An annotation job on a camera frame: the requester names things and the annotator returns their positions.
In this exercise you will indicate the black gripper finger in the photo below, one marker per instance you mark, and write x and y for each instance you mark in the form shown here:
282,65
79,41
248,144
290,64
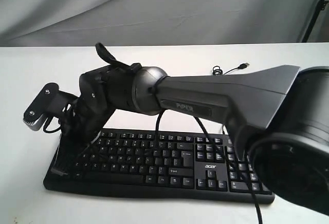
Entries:
61,161

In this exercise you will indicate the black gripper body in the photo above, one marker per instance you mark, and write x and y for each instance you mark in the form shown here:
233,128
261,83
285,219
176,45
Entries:
81,126

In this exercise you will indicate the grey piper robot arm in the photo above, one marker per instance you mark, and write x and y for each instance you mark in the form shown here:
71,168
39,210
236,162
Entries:
277,142

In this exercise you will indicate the black acer keyboard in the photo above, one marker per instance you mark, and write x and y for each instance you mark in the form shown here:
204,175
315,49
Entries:
129,163

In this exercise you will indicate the grey backdrop cloth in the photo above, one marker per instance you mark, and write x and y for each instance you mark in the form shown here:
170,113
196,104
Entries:
30,23

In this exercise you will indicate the black tripod stand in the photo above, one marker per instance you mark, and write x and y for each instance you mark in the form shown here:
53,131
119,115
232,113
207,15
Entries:
319,6

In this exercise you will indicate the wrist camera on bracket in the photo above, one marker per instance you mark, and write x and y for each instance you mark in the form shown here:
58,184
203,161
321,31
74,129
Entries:
50,102

